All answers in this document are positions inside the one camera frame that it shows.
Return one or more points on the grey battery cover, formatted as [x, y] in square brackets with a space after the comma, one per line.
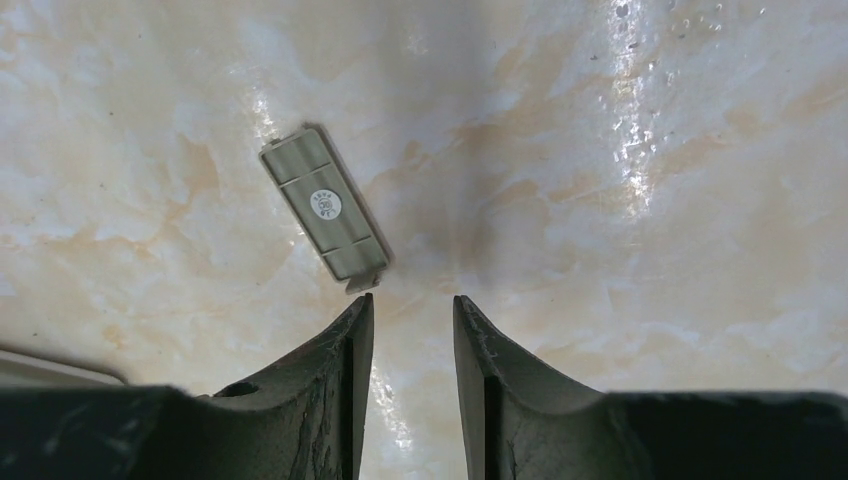
[312, 179]

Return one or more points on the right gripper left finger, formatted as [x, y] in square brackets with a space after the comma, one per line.
[301, 417]

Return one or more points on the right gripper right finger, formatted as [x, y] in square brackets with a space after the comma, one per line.
[523, 419]

